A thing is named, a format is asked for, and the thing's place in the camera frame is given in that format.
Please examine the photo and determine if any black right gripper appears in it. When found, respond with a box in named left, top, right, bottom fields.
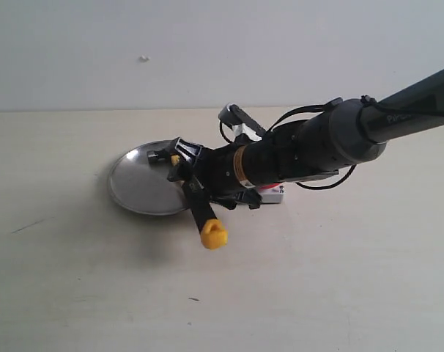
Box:
left=158, top=137, right=262, bottom=210

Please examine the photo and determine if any yellow black claw hammer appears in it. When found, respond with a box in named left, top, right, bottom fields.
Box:
left=147, top=149, right=228, bottom=250

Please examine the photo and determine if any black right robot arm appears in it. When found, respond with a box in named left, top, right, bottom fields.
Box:
left=147, top=69, right=444, bottom=209

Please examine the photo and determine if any red dome push button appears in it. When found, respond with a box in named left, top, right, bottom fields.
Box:
left=257, top=183, right=284, bottom=205

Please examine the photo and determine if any round steel plate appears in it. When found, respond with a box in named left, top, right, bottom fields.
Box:
left=108, top=140, right=188, bottom=216

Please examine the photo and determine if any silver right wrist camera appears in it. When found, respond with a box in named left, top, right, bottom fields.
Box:
left=218, top=103, right=266, bottom=144

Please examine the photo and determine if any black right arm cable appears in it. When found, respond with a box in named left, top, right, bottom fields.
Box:
left=218, top=104, right=358, bottom=191

